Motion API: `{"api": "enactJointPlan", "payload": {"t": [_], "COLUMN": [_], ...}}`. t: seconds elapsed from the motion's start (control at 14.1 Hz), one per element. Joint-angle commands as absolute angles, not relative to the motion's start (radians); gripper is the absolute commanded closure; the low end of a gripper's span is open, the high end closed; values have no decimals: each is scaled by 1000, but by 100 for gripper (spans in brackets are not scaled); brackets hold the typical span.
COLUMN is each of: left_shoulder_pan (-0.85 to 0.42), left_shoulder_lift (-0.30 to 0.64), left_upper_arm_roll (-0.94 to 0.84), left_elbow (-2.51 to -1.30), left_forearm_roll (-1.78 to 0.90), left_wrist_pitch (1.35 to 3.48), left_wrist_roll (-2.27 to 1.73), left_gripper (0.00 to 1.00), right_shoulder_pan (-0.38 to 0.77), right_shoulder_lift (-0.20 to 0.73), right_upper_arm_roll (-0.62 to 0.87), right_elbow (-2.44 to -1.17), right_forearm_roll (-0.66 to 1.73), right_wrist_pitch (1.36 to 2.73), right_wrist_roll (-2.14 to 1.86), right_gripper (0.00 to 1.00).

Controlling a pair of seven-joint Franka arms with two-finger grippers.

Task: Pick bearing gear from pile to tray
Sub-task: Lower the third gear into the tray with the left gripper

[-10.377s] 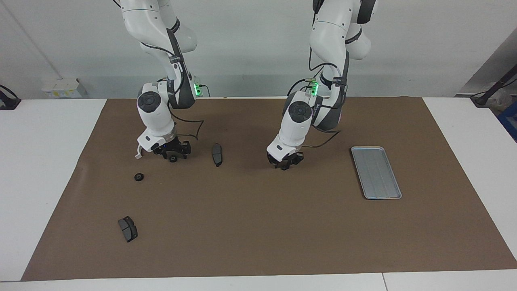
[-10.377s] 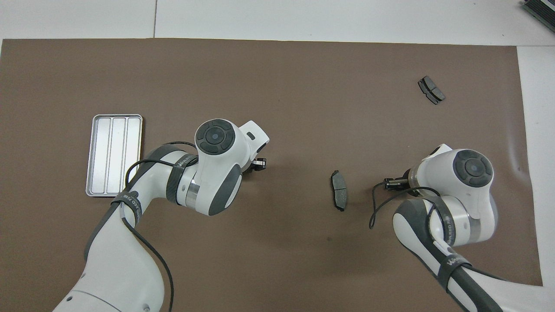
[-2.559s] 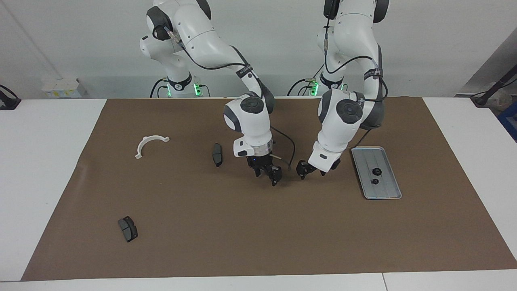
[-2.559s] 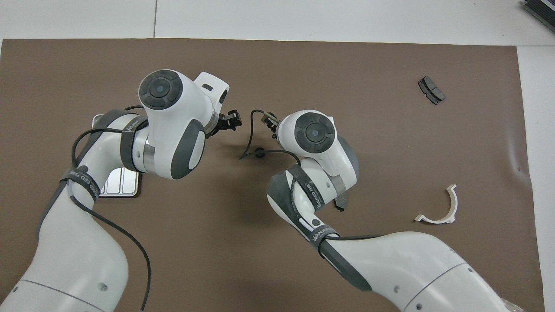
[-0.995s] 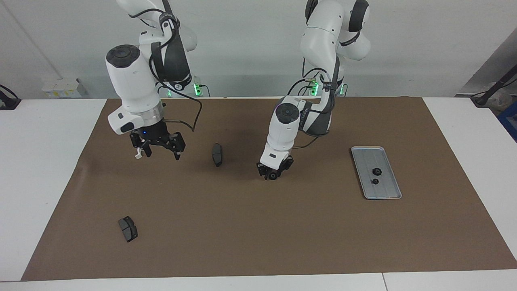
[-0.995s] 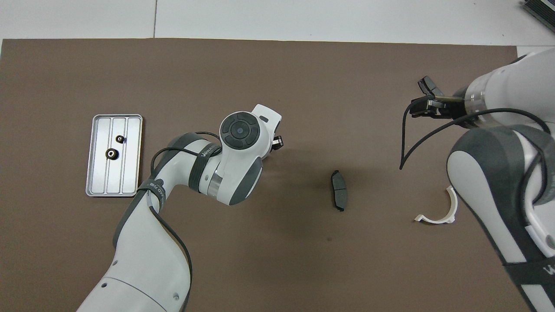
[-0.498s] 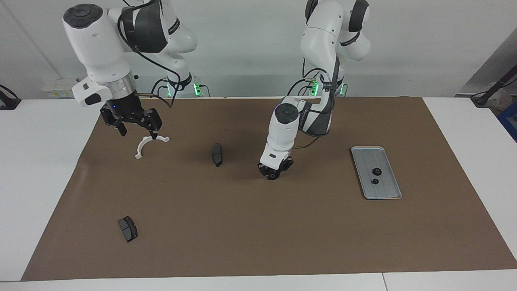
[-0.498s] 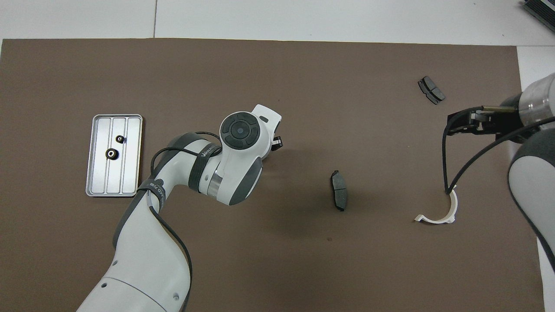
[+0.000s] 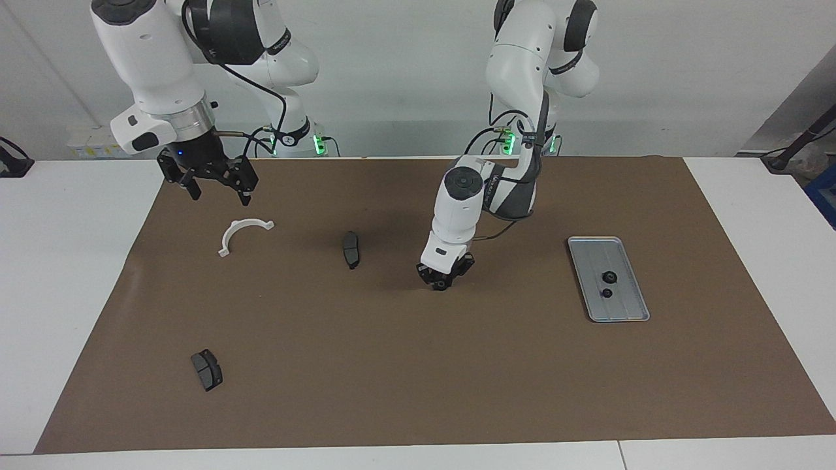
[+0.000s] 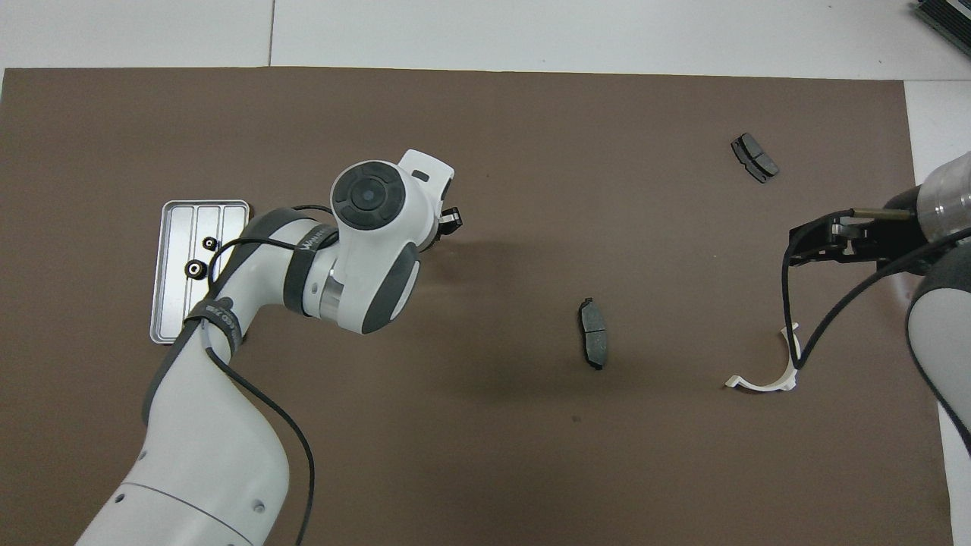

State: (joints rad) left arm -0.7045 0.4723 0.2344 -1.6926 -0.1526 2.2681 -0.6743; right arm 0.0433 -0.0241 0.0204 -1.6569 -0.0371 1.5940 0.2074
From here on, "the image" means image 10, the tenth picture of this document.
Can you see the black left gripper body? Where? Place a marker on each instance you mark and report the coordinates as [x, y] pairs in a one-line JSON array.
[[432, 233]]

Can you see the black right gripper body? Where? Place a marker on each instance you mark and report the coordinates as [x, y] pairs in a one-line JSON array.
[[903, 243]]

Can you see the small black bearing gear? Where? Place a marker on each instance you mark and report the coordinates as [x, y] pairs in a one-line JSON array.
[[210, 243]]

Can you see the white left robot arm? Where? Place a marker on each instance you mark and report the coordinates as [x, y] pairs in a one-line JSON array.
[[212, 455]]

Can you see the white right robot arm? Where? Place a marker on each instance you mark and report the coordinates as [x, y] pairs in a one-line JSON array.
[[941, 341]]

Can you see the silver metal tray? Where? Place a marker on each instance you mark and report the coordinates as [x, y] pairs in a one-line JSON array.
[[171, 288]]

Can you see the short grey brake pad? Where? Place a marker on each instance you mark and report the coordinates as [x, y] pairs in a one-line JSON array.
[[755, 157]]

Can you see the long grey brake pad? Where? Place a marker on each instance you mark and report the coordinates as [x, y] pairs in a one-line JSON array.
[[592, 334]]

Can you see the grey ribbed device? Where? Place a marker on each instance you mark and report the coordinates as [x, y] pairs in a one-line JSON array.
[[948, 19]]

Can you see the brown table mat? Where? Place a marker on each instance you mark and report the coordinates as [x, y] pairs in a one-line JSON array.
[[531, 455]]

